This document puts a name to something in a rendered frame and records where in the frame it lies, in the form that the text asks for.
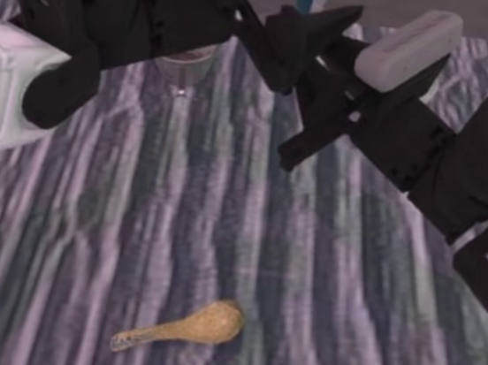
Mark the tan ceramic soup spoon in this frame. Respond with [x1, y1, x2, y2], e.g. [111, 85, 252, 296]
[109, 285, 249, 365]

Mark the purple grey streaked tablecloth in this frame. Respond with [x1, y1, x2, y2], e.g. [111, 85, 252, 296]
[0, 0, 488, 365]

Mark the clear glass cup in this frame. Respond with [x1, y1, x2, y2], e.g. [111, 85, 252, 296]
[149, 40, 219, 100]

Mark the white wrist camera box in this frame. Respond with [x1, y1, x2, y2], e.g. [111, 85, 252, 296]
[351, 0, 467, 102]

